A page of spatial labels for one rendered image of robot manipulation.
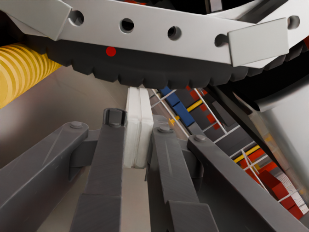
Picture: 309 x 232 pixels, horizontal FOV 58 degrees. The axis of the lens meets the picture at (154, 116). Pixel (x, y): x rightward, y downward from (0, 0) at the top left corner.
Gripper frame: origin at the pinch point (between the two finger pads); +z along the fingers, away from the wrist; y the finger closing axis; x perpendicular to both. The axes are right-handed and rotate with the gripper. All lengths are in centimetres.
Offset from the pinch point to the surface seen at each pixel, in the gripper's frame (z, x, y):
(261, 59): 8.8, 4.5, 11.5
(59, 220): 70, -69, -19
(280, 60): 17.5, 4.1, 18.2
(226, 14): 17.5, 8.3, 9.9
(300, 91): 24.2, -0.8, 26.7
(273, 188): 348, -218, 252
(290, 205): 344, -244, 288
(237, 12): 17.5, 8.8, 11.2
